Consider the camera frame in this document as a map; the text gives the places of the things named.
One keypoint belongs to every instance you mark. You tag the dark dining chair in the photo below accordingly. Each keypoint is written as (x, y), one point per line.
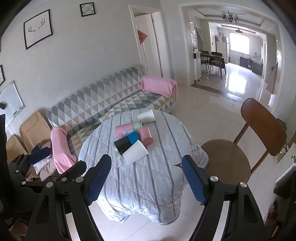
(217, 61)
(204, 59)

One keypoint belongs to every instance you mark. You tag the table with striped cloth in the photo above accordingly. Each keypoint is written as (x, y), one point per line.
(150, 180)

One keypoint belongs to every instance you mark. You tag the brown wooden chair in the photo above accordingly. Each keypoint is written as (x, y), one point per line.
(259, 125)

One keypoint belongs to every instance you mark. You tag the blue cup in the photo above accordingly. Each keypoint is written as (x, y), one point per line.
(134, 138)

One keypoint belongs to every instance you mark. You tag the whiteboard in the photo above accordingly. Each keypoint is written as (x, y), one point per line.
(11, 99)

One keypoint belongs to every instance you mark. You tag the black cup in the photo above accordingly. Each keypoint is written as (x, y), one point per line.
(122, 145)

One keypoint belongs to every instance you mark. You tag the black chandelier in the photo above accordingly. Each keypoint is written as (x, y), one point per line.
(230, 17)

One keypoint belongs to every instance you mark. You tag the bright window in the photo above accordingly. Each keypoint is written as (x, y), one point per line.
(239, 41)

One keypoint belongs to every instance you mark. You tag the white narrow cabinet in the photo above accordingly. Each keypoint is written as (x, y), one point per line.
(197, 67)

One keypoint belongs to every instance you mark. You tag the pile of clothes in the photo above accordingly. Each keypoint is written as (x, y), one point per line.
(44, 166)

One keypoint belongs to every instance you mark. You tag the white refrigerator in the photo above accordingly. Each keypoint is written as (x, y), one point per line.
(221, 48)

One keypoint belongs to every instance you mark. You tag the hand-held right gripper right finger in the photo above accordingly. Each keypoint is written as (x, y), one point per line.
(194, 182)

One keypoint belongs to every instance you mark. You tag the wooden dining table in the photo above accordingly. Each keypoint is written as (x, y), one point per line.
(211, 55)

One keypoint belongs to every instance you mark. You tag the beige cardboard box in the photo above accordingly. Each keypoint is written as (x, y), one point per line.
(34, 129)
(15, 148)

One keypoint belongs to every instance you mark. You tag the white door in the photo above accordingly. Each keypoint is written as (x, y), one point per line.
(150, 46)

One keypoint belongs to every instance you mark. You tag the sofa with diamond-pattern cover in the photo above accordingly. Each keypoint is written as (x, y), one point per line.
(104, 95)

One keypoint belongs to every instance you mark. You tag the red door ornament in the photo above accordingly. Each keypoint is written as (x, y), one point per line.
(142, 37)

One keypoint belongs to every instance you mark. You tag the pink cup with label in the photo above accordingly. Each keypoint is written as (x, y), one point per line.
(123, 131)

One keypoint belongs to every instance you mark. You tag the white cup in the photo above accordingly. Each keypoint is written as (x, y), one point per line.
(135, 153)
(146, 115)

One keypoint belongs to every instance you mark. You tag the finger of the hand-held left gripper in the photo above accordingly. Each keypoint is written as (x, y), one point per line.
(77, 166)
(39, 154)

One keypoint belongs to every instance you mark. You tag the low dark cabinet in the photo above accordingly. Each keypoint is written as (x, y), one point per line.
(252, 64)

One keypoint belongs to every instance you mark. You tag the small black framed picture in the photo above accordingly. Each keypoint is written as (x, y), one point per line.
(87, 9)

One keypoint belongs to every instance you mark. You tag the pink cloth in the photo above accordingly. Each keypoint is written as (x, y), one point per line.
(159, 85)
(61, 150)

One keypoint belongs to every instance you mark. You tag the framed antler picture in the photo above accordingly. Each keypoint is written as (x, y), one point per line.
(38, 29)

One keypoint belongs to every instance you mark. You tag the leaning cardboard sheet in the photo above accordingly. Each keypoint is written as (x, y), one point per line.
(272, 78)

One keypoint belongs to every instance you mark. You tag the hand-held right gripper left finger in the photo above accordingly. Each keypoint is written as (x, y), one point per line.
(99, 179)

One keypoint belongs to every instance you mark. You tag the green cup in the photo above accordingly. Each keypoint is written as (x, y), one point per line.
(137, 126)

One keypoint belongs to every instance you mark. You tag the pendant lamp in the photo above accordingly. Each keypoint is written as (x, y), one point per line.
(239, 30)

